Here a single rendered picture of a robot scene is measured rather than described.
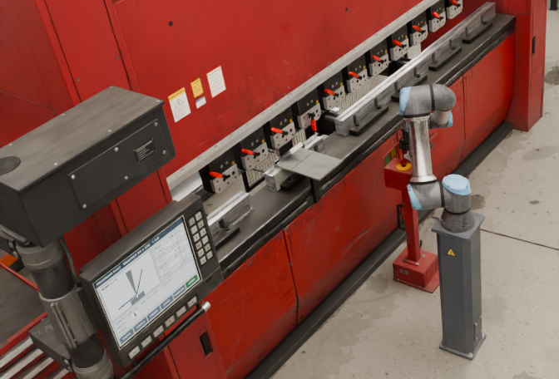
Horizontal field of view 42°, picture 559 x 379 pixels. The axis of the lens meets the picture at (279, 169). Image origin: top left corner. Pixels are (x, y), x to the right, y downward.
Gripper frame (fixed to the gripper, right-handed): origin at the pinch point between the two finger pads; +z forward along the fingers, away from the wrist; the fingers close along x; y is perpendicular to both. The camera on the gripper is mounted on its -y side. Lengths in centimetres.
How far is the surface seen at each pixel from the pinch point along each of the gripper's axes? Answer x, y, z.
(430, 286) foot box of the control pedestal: 11, -16, 72
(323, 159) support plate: 47, 24, -24
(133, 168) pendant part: 172, 0, -106
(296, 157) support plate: 51, 37, -22
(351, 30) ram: -5, 38, -65
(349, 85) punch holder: 2, 37, -38
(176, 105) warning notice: 109, 48, -80
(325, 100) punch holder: 22, 38, -39
